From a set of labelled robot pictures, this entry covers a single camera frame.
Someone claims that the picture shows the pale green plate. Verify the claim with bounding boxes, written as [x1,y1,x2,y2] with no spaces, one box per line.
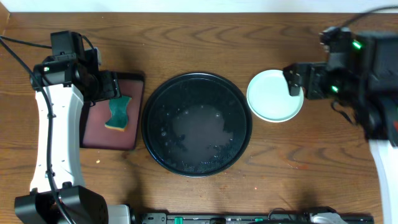
[246,70,304,123]

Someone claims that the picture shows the green sponge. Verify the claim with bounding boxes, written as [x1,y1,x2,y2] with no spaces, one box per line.
[104,95,131,131]

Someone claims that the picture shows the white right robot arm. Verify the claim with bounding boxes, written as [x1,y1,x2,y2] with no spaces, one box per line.
[283,27,397,223]

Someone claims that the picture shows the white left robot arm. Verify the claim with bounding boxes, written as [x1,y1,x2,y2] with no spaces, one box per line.
[14,49,132,223]

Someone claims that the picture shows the dark red rectangular tray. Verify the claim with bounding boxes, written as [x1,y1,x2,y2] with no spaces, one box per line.
[80,71,145,151]

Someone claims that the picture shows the black round tray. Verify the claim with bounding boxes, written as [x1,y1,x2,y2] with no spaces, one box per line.
[141,72,252,177]

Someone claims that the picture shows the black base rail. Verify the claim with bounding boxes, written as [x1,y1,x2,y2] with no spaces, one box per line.
[136,212,375,224]

